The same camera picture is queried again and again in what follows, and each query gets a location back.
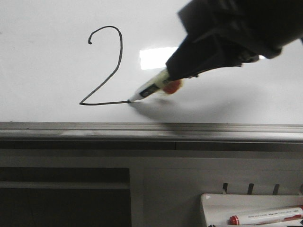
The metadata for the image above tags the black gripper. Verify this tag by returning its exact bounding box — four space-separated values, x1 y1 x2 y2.
166 0 303 80

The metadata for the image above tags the red round magnet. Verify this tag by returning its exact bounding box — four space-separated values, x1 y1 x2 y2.
162 79 183 95

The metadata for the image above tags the white black whiteboard marker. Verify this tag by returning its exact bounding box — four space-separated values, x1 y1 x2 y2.
128 69 171 103

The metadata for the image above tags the white glossy whiteboard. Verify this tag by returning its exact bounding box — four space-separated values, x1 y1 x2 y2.
0 0 303 124

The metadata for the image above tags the red capped whiteboard marker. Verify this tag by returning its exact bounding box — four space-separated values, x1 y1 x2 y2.
228 206 303 225

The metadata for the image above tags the white metal pen tray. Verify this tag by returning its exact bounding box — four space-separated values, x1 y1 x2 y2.
200 193 303 227

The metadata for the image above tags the grey aluminium whiteboard frame rail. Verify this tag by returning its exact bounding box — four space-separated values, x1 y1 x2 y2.
0 122 303 152

